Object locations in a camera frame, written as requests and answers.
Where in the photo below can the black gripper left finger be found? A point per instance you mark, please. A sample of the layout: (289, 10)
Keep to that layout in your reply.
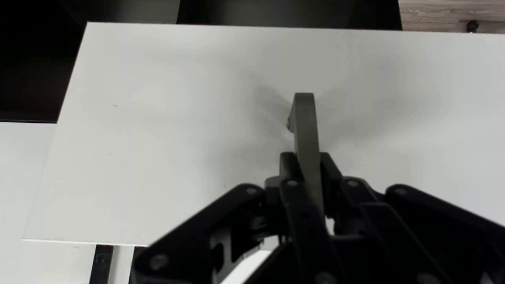
(210, 245)

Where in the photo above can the white drawer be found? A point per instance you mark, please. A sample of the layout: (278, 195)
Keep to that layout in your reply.
(158, 121)

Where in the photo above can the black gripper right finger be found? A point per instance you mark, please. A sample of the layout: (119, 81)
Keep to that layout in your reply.
(414, 237)

